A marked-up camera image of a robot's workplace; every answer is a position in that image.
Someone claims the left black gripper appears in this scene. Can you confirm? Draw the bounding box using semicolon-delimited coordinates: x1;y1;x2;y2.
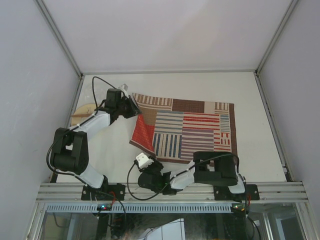
116;95;142;119

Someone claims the patchwork striped placemat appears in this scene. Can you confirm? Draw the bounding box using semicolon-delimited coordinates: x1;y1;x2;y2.
130;93;238;164

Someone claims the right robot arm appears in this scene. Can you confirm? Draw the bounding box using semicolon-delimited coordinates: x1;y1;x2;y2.
134;151;248;200

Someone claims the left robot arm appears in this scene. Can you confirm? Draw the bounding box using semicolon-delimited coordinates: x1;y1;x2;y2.
46;84;141;200

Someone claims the round wooden plate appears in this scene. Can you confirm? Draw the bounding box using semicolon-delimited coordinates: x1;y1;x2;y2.
71;103;96;126

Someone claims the clear glass cup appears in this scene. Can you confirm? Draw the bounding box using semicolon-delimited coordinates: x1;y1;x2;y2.
83;84;101;103

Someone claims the brown wooden knife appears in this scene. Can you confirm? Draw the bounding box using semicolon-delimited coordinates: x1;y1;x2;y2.
71;113;92;118

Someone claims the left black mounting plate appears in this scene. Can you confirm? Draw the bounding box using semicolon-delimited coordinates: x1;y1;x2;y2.
81;183;126;201

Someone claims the black mounting plate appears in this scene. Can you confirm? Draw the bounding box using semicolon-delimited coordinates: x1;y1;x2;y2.
81;183;126;201
213;184;260;202

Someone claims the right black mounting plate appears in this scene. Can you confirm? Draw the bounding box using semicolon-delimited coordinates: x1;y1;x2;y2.
213;184;260;202

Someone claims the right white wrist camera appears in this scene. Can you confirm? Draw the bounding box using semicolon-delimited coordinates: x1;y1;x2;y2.
118;83;131;99

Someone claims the perforated blue cable tray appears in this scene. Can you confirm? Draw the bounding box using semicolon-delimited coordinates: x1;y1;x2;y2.
46;202;232;214

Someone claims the left camera black cable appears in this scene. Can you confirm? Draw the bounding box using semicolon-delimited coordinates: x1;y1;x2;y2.
46;75;121;176

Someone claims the aluminium front rail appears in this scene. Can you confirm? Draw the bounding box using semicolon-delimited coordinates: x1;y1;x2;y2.
36;182;308;203

